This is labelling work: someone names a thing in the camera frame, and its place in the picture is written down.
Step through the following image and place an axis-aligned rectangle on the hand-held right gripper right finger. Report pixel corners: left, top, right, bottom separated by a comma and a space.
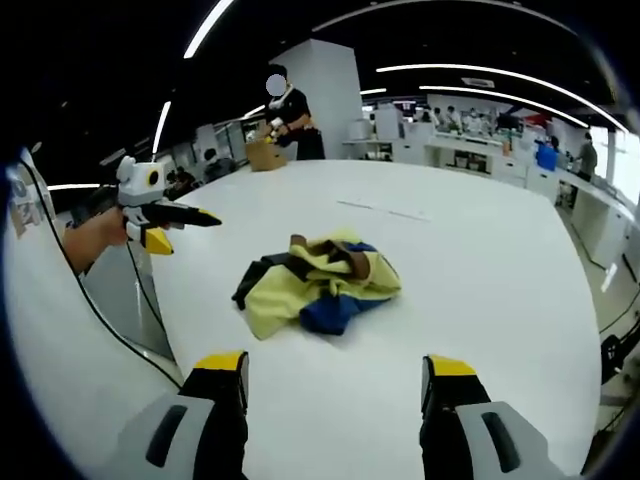
419, 354, 566, 480

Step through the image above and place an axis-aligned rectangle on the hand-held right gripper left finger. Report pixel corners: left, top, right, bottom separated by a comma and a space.
117, 350, 250, 480

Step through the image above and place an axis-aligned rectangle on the yellow and blue garment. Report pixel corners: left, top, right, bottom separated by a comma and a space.
231, 228, 404, 341

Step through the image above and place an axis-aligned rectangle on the person's left hand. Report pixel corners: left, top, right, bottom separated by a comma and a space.
95, 205, 129, 247

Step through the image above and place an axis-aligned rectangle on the group of seated people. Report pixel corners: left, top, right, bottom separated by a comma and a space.
167, 148, 237, 197

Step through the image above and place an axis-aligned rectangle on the white ceiling light strip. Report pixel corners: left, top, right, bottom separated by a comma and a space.
183, 0, 236, 59
375, 63, 626, 132
419, 85, 590, 129
152, 100, 172, 155

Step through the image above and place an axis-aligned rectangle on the brown cardboard box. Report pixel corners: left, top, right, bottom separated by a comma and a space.
244, 138, 289, 173

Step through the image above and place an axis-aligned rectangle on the person's white printed clothing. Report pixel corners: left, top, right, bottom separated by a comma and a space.
2, 148, 184, 471

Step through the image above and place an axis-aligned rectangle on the black equipment stand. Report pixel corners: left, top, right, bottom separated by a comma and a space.
599, 333, 624, 384

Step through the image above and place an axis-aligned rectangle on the white square pillar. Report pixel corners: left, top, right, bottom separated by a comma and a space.
269, 38, 364, 161

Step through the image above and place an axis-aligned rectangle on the white storage cabinet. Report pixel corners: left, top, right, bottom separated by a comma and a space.
374, 105, 402, 141

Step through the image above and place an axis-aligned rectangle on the long white counter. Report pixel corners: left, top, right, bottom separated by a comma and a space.
424, 134, 639, 271

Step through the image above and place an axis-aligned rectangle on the blue plastic box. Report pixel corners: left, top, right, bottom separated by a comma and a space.
534, 142, 559, 172

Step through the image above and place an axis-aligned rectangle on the group of people at counter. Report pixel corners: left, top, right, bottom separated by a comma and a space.
429, 103, 501, 135

